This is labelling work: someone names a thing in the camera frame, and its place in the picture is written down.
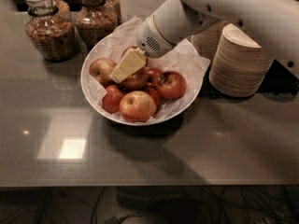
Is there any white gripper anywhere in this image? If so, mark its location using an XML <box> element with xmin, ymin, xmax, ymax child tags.
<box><xmin>110</xmin><ymin>14</ymin><xmax>176</xmax><ymax>83</ymax></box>

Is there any red apple with sticker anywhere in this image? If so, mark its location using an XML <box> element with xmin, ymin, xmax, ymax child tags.
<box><xmin>121</xmin><ymin>67</ymin><xmax>148</xmax><ymax>91</ymax></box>

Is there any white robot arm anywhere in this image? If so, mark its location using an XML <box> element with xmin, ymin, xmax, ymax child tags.
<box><xmin>135</xmin><ymin>0</ymin><xmax>299</xmax><ymax>77</ymax></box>

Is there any red apple back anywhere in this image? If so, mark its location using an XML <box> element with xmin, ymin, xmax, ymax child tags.
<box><xmin>121</xmin><ymin>45</ymin><xmax>149</xmax><ymax>66</ymax></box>

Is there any small red apple middle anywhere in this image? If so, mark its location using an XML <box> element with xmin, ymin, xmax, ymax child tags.
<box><xmin>146</xmin><ymin>67</ymin><xmax>164</xmax><ymax>88</ymax></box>

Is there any white bowl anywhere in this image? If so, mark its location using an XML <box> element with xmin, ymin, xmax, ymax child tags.
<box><xmin>80</xmin><ymin>31</ymin><xmax>204</xmax><ymax>127</ymax></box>

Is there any yellow-red apple left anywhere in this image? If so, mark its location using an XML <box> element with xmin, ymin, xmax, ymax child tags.
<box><xmin>89</xmin><ymin>58</ymin><xmax>117</xmax><ymax>87</ymax></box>

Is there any yellow-red apple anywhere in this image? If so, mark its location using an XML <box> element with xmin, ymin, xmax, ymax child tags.
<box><xmin>119</xmin><ymin>91</ymin><xmax>157</xmax><ymax>122</ymax></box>
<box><xmin>89</xmin><ymin>58</ymin><xmax>117</xmax><ymax>87</ymax></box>

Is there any red apple under front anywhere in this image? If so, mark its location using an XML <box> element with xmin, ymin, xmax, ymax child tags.
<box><xmin>144</xmin><ymin>87</ymin><xmax>161</xmax><ymax>109</ymax></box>

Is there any red apple right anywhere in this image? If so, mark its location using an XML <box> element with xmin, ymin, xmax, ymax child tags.
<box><xmin>156</xmin><ymin>71</ymin><xmax>187</xmax><ymax>100</ymax></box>

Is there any dark red apple front-left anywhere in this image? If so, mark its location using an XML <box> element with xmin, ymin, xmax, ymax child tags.
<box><xmin>102</xmin><ymin>84</ymin><xmax>124</xmax><ymax>114</ymax></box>

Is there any yellow-red apple front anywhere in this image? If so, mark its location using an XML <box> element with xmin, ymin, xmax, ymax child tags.
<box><xmin>119</xmin><ymin>91</ymin><xmax>157</xmax><ymax>122</ymax></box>

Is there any paper bowl stack back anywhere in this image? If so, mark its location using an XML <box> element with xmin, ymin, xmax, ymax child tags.
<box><xmin>192</xmin><ymin>21</ymin><xmax>228</xmax><ymax>61</ymax></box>

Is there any paper bowl stack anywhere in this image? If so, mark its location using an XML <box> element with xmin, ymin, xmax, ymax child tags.
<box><xmin>192</xmin><ymin>21</ymin><xmax>228</xmax><ymax>61</ymax></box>
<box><xmin>208</xmin><ymin>24</ymin><xmax>274</xmax><ymax>98</ymax></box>

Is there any paper bowl stack front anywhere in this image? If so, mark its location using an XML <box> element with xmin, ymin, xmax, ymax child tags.
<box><xmin>208</xmin><ymin>24</ymin><xmax>274</xmax><ymax>98</ymax></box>

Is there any white paper liner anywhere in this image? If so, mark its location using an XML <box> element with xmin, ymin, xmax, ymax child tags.
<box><xmin>87</xmin><ymin>15</ymin><xmax>211</xmax><ymax>125</ymax></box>

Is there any glass granola jar right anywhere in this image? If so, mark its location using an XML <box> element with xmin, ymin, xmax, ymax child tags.
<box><xmin>74</xmin><ymin>0</ymin><xmax>118</xmax><ymax>49</ymax></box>

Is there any glass granola jar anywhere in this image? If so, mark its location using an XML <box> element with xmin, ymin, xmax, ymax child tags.
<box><xmin>25</xmin><ymin>0</ymin><xmax>75</xmax><ymax>62</ymax></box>
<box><xmin>74</xmin><ymin>0</ymin><xmax>118</xmax><ymax>49</ymax></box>

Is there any glass granola jar left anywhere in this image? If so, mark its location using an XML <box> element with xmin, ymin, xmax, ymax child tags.
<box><xmin>25</xmin><ymin>0</ymin><xmax>75</xmax><ymax>62</ymax></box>

